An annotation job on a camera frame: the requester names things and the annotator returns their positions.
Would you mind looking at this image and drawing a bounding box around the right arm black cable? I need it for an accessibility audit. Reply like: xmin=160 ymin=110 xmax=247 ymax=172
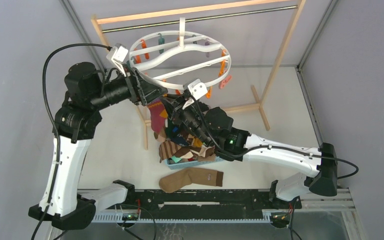
xmin=186 ymin=94 xmax=360 ymax=181

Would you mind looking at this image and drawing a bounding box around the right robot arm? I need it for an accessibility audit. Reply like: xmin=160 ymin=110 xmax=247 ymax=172
xmin=161 ymin=94 xmax=338 ymax=208

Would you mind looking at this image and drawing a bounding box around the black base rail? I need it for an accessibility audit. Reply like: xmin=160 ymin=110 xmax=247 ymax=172
xmin=109 ymin=184 xmax=302 ymax=223

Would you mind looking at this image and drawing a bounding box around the white round clip hanger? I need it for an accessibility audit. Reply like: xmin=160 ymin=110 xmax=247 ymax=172
xmin=127 ymin=17 xmax=232 ymax=90

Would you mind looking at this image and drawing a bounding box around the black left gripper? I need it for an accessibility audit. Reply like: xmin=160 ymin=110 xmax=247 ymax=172
xmin=90 ymin=63 xmax=168 ymax=111

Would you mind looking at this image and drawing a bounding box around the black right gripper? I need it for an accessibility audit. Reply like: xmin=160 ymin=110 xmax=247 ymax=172
xmin=159 ymin=94 xmax=212 ymax=148

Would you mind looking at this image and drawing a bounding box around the wooden clothes rack frame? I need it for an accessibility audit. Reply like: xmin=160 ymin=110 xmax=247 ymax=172
xmin=90 ymin=0 xmax=307 ymax=151

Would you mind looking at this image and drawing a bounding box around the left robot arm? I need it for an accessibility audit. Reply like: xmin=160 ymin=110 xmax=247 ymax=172
xmin=28 ymin=62 xmax=167 ymax=231

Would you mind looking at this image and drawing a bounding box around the light blue sock basket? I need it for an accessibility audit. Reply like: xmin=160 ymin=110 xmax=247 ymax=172
xmin=163 ymin=156 xmax=224 ymax=170

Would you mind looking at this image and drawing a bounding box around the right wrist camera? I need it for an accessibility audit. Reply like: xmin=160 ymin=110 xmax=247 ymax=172
xmin=182 ymin=78 xmax=208 ymax=110

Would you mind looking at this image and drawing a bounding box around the tan brown sock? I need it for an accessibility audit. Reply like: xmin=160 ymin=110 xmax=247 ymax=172
xmin=158 ymin=167 xmax=224 ymax=194

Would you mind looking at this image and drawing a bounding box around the teal clothespin clip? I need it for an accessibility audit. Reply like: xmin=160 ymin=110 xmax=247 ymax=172
xmin=158 ymin=33 xmax=165 ymax=54

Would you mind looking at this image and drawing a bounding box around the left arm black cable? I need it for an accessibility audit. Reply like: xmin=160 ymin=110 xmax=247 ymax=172
xmin=29 ymin=43 xmax=113 ymax=240

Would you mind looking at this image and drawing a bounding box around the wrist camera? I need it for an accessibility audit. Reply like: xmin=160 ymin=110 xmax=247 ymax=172
xmin=106 ymin=43 xmax=129 ymax=77
xmin=182 ymin=78 xmax=208 ymax=110

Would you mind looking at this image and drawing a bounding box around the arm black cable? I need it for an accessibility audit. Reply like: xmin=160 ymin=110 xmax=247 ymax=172
xmin=186 ymin=94 xmax=360 ymax=181
xmin=29 ymin=43 xmax=113 ymax=240

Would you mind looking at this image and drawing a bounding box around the purple striped sock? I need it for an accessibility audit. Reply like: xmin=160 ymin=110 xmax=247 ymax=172
xmin=147 ymin=99 xmax=168 ymax=134

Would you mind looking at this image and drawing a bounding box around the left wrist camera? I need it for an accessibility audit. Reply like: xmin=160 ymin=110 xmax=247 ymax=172
xmin=106 ymin=43 xmax=129 ymax=77

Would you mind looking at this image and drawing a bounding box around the pile of mixed socks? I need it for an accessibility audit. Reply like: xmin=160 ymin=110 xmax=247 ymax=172
xmin=153 ymin=127 xmax=217 ymax=163

